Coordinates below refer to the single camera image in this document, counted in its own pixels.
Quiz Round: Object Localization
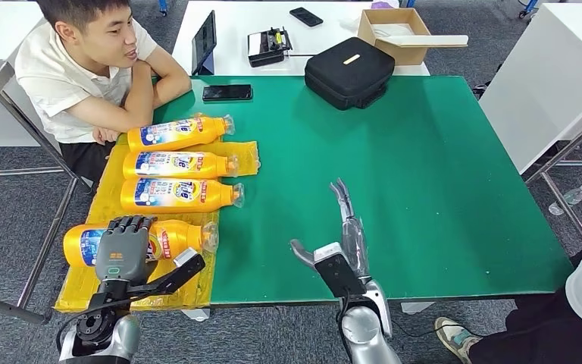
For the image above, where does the person's right hand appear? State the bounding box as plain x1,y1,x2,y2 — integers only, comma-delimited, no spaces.
131,59,154,80

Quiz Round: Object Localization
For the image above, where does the person's left hand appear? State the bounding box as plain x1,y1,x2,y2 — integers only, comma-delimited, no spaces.
92,125,121,146

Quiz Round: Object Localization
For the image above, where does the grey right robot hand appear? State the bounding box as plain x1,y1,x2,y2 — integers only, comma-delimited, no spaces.
289,177,372,281

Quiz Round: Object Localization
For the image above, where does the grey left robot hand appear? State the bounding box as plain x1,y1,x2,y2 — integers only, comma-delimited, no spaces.
94,215,160,285

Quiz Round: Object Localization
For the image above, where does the orange detergent bottle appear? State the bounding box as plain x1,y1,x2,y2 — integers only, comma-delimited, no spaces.
62,219,221,268
119,177,246,215
121,150,240,180
127,114,236,153

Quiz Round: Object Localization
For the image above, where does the clear plastic water bottle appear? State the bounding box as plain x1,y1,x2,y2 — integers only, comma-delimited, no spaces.
548,184,582,217

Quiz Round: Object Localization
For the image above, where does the yellow taped cardboard mat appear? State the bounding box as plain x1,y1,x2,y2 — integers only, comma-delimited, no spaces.
54,114,261,313

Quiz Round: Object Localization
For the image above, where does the black tablet on stand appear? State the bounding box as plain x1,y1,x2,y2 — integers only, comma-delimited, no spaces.
191,10,217,77

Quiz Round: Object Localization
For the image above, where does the black smartphone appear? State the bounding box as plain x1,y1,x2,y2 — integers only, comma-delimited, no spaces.
202,83,254,102
289,6,324,28

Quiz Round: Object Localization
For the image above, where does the green top table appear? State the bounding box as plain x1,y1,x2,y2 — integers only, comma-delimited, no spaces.
152,75,574,306

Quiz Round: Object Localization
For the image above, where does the white table with steel legs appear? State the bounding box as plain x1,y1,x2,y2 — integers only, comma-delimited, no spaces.
479,2,582,247

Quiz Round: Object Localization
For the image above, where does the black and white label printer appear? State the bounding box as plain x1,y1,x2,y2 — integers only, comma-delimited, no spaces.
247,27,293,68

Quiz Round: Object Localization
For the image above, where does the black zippered carrying case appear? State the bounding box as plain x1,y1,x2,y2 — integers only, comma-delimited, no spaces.
304,36,396,111

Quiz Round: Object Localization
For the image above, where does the open cardboard box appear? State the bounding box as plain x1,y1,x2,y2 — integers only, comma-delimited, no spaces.
357,8,431,66

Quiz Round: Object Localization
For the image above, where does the white packing material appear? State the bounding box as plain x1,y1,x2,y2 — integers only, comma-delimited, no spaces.
374,22,416,39

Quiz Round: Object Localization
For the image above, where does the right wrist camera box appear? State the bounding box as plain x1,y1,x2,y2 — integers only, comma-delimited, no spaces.
313,242,370,298

